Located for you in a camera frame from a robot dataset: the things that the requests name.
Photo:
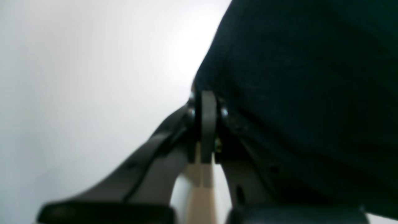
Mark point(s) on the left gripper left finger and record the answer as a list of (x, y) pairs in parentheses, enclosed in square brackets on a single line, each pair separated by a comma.
[(140, 189)]

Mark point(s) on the black T-shirt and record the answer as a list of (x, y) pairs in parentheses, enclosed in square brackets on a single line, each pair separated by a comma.
[(314, 82)]

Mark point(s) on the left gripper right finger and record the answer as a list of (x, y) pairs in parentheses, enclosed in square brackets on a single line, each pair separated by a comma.
[(262, 191)]

